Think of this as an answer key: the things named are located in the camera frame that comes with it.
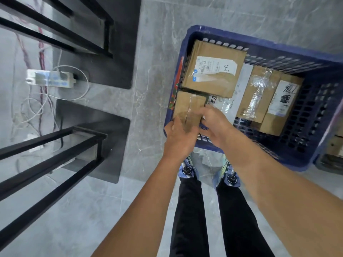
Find square brown box clear tape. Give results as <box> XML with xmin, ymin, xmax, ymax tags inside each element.
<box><xmin>173</xmin><ymin>91</ymin><xmax>207</xmax><ymax>133</ymax></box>

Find person's left hand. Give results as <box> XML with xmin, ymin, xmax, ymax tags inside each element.
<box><xmin>163</xmin><ymin>116</ymin><xmax>200</xmax><ymax>162</ymax></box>

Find person's leg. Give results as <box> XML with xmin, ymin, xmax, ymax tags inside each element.
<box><xmin>216</xmin><ymin>182</ymin><xmax>277</xmax><ymax>257</ymax></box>
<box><xmin>169</xmin><ymin>178</ymin><xmax>209</xmax><ymax>257</ymax></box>

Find person's right shoe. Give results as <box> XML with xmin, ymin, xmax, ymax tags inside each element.
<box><xmin>214</xmin><ymin>155</ymin><xmax>241</xmax><ymax>188</ymax></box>

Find brown cardboard box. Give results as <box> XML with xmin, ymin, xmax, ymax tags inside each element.
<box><xmin>325</xmin><ymin>133</ymin><xmax>343</xmax><ymax>157</ymax></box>

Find person's left leg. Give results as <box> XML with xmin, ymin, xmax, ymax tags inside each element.
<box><xmin>169</xmin><ymin>178</ymin><xmax>209</xmax><ymax>257</ymax></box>

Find blue plastic crate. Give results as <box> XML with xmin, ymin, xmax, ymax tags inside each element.
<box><xmin>163</xmin><ymin>25</ymin><xmax>343</xmax><ymax>172</ymax></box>

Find person's right hand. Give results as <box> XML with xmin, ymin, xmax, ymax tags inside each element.
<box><xmin>197</xmin><ymin>105</ymin><xmax>238</xmax><ymax>150</ymax></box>

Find white cardboard box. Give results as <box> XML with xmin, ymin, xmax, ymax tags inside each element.
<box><xmin>206</xmin><ymin>63</ymin><xmax>254</xmax><ymax>117</ymax></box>

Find brown box handwritten label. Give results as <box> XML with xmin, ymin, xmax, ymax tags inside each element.
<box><xmin>252</xmin><ymin>73</ymin><xmax>305</xmax><ymax>136</ymax></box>

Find brown box peeling white label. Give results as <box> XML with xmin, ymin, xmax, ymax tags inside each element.
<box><xmin>181</xmin><ymin>40</ymin><xmax>248</xmax><ymax>99</ymax></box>

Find person's right leg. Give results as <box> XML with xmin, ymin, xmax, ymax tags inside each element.
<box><xmin>216</xmin><ymin>182</ymin><xmax>277</xmax><ymax>257</ymax></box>

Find long taped brown box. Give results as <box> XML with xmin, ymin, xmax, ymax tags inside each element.
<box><xmin>235</xmin><ymin>65</ymin><xmax>282</xmax><ymax>124</ymax></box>

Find person's right forearm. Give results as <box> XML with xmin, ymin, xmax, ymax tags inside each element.
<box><xmin>222</xmin><ymin>128</ymin><xmax>343</xmax><ymax>257</ymax></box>

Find red and black wires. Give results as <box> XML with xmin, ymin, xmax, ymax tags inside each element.
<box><xmin>10</xmin><ymin>0</ymin><xmax>65</xmax><ymax>147</ymax></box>

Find person's left forearm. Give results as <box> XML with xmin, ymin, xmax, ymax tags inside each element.
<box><xmin>91</xmin><ymin>155</ymin><xmax>188</xmax><ymax>257</ymax></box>

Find white power strip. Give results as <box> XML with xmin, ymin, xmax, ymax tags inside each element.
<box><xmin>26</xmin><ymin>69</ymin><xmax>77</xmax><ymax>89</ymax></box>

